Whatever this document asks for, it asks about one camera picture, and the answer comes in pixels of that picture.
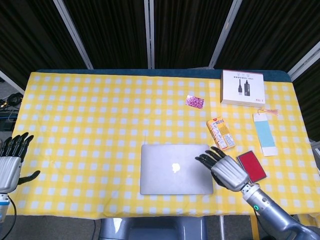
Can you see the grey aluminium laptop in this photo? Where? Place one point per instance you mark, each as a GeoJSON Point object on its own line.
{"type": "Point", "coordinates": [162, 172]}

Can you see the black pleated partition panel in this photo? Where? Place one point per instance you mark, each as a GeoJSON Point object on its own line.
{"type": "Point", "coordinates": [107, 32]}
{"type": "Point", "coordinates": [30, 32]}
{"type": "Point", "coordinates": [275, 32]}
{"type": "Point", "coordinates": [190, 32]}
{"type": "Point", "coordinates": [310, 105]}

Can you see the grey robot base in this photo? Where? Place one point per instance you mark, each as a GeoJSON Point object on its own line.
{"type": "Point", "coordinates": [152, 228]}

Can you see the red pad in black case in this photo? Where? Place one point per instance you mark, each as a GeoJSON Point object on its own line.
{"type": "Point", "coordinates": [252, 167]}

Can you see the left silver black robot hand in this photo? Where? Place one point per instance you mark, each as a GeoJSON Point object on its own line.
{"type": "Point", "coordinates": [8, 172]}

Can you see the pink glitter card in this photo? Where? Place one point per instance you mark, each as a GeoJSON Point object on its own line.
{"type": "Point", "coordinates": [195, 102]}

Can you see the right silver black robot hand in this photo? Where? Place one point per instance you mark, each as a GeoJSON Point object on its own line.
{"type": "Point", "coordinates": [228, 171]}

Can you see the blue white bookmark with tassel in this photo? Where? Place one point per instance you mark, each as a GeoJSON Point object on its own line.
{"type": "Point", "coordinates": [265, 135]}

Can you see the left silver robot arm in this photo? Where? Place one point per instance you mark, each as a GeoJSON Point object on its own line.
{"type": "Point", "coordinates": [3, 205]}

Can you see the white partition post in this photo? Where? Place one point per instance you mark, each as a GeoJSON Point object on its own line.
{"type": "Point", "coordinates": [72, 33]}
{"type": "Point", "coordinates": [10, 81]}
{"type": "Point", "coordinates": [225, 33]}
{"type": "Point", "coordinates": [303, 61]}
{"type": "Point", "coordinates": [149, 33]}

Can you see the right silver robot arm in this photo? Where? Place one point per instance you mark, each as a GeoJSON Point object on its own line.
{"type": "Point", "coordinates": [272, 212]}

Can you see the yellow white checkered tablecloth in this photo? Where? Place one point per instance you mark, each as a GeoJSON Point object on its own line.
{"type": "Point", "coordinates": [87, 130]}

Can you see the yellow printed snack box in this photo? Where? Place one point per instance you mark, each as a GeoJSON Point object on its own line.
{"type": "Point", "coordinates": [221, 132]}

